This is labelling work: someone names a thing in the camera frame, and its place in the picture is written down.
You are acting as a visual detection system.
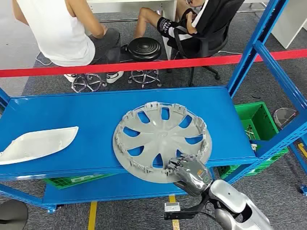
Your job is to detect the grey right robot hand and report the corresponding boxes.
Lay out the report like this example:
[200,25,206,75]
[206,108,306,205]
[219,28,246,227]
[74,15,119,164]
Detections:
[166,154,213,197]

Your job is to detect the grey wheel hubcap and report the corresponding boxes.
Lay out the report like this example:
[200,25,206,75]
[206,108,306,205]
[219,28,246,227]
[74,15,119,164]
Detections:
[113,101,213,184]

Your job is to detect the blue metal shelf rack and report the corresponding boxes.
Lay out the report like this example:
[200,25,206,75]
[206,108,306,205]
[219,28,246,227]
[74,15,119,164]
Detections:
[0,0,307,213]

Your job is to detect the white plastic car part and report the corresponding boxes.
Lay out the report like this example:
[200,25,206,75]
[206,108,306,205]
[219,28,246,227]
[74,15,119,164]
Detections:
[0,126,79,166]

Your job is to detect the chrome round floor disc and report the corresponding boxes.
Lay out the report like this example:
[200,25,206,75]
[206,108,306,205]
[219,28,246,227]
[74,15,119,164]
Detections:
[273,108,299,130]

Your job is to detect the yellow floor tape outline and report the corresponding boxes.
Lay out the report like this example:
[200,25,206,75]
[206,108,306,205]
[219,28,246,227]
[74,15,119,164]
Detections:
[297,143,307,160]
[87,195,180,230]

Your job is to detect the black round stool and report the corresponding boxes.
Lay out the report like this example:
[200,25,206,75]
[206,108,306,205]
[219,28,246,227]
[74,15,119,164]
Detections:
[126,37,162,89]

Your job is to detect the red barrier tape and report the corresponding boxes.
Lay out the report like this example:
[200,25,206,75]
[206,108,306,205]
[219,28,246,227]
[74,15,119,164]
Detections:
[0,49,307,79]

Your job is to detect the black office chair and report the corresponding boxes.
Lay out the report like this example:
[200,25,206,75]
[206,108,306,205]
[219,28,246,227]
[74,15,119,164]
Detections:
[166,0,245,87]

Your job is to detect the chrome stool base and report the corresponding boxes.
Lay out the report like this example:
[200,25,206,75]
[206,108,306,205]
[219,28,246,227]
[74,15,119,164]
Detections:
[71,73,107,93]

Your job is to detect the person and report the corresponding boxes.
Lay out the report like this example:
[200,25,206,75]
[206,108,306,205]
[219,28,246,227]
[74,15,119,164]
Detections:
[133,0,209,42]
[12,0,124,84]

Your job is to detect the white cabinet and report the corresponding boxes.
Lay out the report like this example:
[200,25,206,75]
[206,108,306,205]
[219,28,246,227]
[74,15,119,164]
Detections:
[271,0,307,50]

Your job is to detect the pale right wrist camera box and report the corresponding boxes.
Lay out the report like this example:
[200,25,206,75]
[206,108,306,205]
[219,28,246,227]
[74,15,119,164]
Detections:
[164,202,181,214]

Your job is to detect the small metal wire parts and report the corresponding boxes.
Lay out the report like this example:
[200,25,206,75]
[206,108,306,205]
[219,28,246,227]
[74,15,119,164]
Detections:
[244,125,256,140]

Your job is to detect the white floor cable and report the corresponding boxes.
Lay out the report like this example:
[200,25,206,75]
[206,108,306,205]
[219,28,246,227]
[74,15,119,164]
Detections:
[35,52,52,67]
[218,49,243,56]

